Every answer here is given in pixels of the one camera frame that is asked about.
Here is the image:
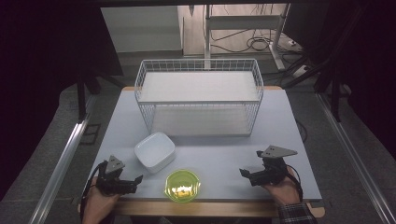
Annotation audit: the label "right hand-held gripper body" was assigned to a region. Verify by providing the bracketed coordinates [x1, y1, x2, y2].
[256, 145, 299, 187]

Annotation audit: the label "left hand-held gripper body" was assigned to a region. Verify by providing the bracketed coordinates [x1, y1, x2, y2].
[94, 154, 134, 197]

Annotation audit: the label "white square bowl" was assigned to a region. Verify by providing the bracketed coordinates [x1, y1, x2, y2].
[134, 131, 177, 175]

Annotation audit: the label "green round bowl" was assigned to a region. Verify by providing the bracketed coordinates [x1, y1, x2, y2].
[163, 168, 202, 204]

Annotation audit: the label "white wire shelf rack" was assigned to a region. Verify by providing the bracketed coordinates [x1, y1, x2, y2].
[134, 58, 265, 138]

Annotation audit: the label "person's left hand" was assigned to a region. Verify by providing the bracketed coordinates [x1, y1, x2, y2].
[81, 176, 121, 224]

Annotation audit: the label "person's right hand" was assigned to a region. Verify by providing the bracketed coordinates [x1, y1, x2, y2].
[261, 167, 302, 207]

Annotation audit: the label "person's right plaid sleeve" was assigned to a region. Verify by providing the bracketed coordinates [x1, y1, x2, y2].
[277, 203, 318, 224]

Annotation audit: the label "black metal stand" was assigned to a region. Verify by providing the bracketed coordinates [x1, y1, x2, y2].
[281, 55, 354, 123]
[76, 70, 126, 123]

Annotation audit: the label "white power strip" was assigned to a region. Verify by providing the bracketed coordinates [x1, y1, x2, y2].
[292, 64, 313, 78]

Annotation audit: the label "white cabinet panel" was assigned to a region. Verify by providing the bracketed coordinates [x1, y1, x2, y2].
[100, 5, 185, 54]

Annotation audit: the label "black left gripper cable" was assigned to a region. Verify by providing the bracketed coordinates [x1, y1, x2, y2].
[79, 161, 108, 222]

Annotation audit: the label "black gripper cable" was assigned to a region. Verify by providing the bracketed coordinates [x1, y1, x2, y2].
[285, 165, 304, 203]
[79, 161, 108, 222]

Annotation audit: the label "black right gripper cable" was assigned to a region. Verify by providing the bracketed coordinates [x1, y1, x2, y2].
[285, 165, 304, 203]

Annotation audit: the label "thin black cable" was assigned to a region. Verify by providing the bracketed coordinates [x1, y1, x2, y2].
[294, 119, 309, 144]

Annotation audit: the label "aluminium rail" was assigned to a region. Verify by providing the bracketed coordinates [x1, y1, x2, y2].
[315, 92, 396, 224]
[29, 92, 98, 224]

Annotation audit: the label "black floor cables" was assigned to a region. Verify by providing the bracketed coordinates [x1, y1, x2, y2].
[209, 27, 302, 54]

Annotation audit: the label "white desk frame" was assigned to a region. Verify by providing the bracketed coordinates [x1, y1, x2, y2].
[204, 3, 292, 72]

